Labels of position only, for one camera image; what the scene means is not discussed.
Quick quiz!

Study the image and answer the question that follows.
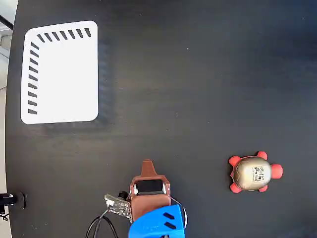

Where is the black table clamp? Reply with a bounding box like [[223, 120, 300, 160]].
[[0, 192, 27, 221]]

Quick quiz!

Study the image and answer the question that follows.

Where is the red turtle toy gold shell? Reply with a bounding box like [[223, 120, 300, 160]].
[[228, 150, 284, 194]]

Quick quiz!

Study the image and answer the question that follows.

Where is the white slotted tray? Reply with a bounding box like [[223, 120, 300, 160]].
[[20, 20, 99, 124]]

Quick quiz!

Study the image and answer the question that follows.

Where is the bare camera circuit board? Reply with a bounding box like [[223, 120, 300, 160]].
[[104, 190, 132, 223]]

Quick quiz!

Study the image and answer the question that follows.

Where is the black bar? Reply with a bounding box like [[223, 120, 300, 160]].
[[0, 14, 14, 29]]

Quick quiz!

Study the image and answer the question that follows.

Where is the thin white servo wire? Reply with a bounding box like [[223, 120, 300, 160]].
[[170, 196, 188, 228]]

